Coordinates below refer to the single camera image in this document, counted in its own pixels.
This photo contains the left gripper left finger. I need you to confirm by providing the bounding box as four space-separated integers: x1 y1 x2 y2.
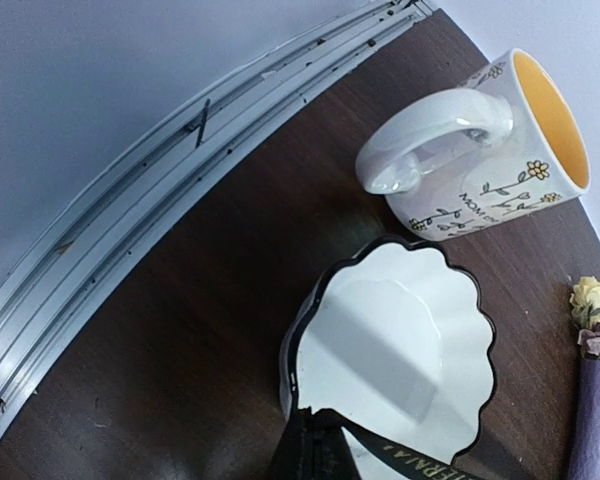
267 408 313 480

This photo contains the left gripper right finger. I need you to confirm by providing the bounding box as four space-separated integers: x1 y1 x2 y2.
312 409 360 480

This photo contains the black printed ribbon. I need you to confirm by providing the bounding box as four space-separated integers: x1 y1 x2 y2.
340 419 478 480

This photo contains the purple pink wrapping paper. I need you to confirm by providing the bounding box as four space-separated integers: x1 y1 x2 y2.
566 359 600 480

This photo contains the cream rose flower stem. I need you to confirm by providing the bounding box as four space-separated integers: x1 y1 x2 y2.
569 276 600 360

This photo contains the white scalloped bowl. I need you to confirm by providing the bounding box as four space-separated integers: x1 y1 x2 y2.
279 235 496 479

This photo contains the patterned white mug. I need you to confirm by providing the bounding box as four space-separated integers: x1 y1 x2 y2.
355 48 590 242

